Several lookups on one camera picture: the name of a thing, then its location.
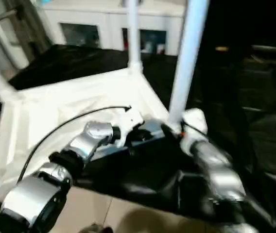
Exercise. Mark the white glass-door cabinet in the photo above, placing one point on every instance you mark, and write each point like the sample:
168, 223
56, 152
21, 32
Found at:
94, 19

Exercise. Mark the black work mat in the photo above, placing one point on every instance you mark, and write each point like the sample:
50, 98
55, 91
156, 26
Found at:
215, 121

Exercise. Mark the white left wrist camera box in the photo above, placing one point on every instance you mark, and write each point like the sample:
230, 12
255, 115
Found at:
130, 124

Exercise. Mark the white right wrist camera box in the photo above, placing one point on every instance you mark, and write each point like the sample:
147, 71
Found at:
192, 124

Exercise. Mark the grey metal rack frame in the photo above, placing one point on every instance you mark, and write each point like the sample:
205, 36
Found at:
4, 26

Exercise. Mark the small yellow label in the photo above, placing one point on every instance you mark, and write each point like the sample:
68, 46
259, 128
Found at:
221, 48

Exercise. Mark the black flat device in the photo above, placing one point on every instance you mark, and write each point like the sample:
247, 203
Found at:
274, 50

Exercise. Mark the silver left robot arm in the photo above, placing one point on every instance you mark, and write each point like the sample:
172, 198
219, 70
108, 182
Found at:
65, 170

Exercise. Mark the white plastic table top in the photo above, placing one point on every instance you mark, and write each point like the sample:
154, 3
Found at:
55, 107

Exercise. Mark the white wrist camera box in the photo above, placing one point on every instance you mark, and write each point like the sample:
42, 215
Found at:
130, 124
192, 124

